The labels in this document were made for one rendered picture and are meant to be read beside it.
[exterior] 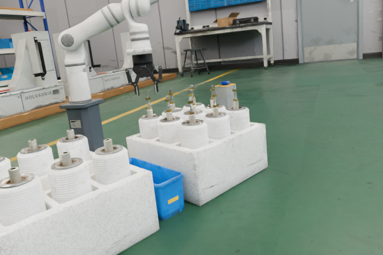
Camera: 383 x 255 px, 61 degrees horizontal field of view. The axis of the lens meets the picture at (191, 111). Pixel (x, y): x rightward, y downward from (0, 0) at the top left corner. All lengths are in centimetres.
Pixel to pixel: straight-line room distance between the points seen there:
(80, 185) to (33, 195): 11
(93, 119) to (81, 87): 16
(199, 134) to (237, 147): 17
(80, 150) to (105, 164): 22
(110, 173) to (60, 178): 13
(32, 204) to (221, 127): 64
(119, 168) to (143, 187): 8
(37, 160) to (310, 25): 549
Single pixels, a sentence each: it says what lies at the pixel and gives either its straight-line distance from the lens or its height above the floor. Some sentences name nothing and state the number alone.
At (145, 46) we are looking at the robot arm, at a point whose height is 52.
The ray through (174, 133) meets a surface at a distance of 115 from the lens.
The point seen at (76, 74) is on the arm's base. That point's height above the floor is 43.
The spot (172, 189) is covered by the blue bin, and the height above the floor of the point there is 9.
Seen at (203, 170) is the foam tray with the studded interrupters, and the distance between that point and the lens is 106.
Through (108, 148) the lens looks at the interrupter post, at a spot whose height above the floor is 26.
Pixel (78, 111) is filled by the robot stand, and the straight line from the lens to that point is 156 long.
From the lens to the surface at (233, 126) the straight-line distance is 124.
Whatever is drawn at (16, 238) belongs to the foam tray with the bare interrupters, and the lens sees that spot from 80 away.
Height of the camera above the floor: 51
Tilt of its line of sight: 11 degrees down
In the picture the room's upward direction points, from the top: 6 degrees counter-clockwise
